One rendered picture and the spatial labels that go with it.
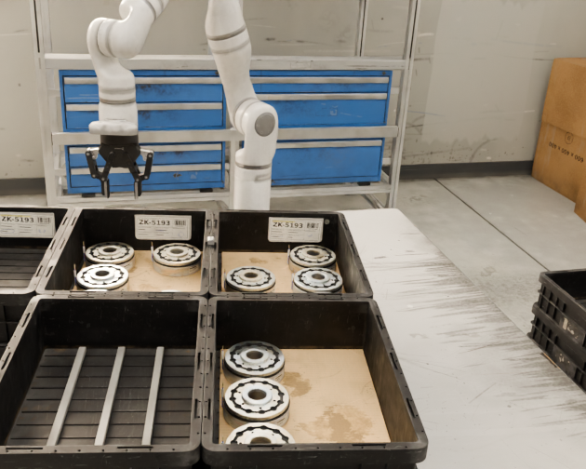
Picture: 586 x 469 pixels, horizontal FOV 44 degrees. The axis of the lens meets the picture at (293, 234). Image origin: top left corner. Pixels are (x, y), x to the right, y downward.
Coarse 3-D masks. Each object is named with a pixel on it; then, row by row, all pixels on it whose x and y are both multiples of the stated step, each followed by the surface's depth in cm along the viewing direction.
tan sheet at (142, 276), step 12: (144, 252) 164; (84, 264) 157; (144, 264) 158; (132, 276) 153; (144, 276) 153; (156, 276) 154; (168, 276) 154; (180, 276) 154; (192, 276) 155; (132, 288) 148; (144, 288) 149; (156, 288) 149; (168, 288) 149; (180, 288) 150; (192, 288) 150
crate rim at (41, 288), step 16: (80, 208) 159; (96, 208) 160; (112, 208) 160; (128, 208) 161; (144, 208) 161; (160, 208) 162; (176, 208) 162; (192, 208) 163; (208, 224) 155; (64, 240) 145; (208, 256) 142; (48, 272) 133; (208, 272) 136
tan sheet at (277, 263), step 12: (228, 252) 166; (240, 252) 167; (252, 252) 167; (264, 252) 167; (228, 264) 161; (240, 264) 161; (252, 264) 161; (264, 264) 162; (276, 264) 162; (288, 264) 162; (336, 264) 164; (276, 276) 157; (288, 276) 157; (276, 288) 152; (288, 288) 152
